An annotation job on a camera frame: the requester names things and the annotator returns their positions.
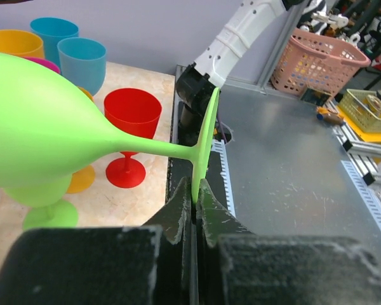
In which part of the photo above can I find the red wine glass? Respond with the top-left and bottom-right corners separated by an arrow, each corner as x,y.
104,88 -> 162,189

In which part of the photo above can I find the green wine glass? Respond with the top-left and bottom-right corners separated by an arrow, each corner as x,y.
0,50 -> 221,204
4,174 -> 79,231

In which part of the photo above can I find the light blue wine glass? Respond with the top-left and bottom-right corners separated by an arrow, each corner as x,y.
57,37 -> 107,95

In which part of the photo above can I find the small orange blue tool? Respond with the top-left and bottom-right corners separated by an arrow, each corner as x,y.
316,107 -> 345,126

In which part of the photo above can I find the magenta wine glass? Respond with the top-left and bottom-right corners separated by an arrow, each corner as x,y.
25,57 -> 61,74

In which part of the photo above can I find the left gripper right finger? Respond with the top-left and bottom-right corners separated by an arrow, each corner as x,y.
196,180 -> 381,304

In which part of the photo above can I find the yellow plastic basket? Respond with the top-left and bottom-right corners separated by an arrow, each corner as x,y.
338,89 -> 381,133

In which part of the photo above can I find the orange wine glass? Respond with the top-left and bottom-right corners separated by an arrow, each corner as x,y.
0,29 -> 45,58
65,87 -> 97,194

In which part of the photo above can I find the pink plastic basket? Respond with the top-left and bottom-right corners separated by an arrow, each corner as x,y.
271,29 -> 371,97

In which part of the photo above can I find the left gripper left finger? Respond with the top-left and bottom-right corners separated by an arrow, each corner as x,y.
0,178 -> 191,304

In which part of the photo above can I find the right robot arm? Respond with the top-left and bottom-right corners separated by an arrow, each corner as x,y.
176,0 -> 302,146

